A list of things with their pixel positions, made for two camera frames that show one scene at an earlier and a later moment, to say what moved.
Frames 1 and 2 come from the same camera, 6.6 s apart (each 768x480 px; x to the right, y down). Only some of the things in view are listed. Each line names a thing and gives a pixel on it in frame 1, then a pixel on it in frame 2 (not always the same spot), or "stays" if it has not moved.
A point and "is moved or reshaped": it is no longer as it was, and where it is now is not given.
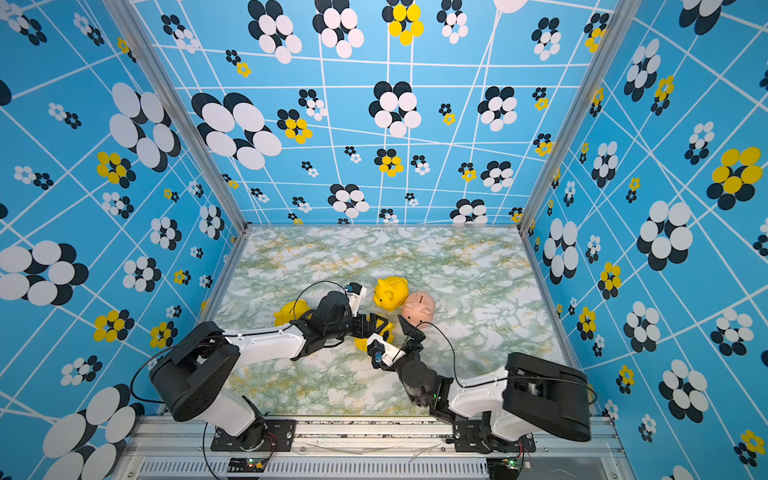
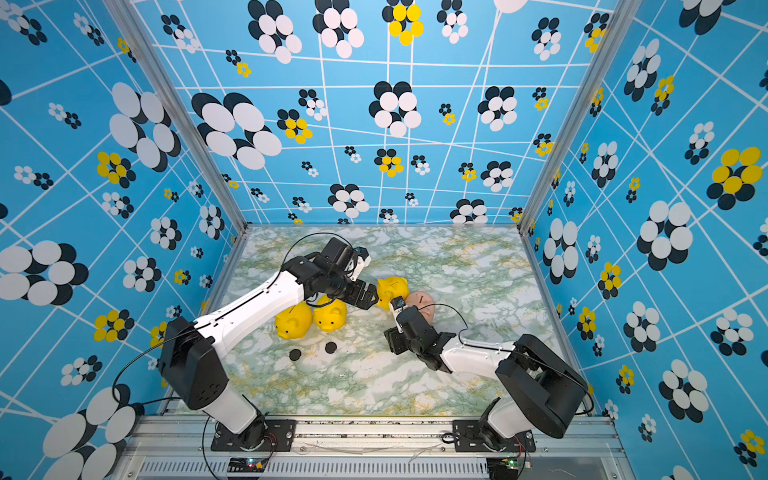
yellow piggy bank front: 290,312 stays
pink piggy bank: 418,309 stays
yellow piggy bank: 361,344 is moved or reshaped
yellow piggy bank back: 391,292 stays
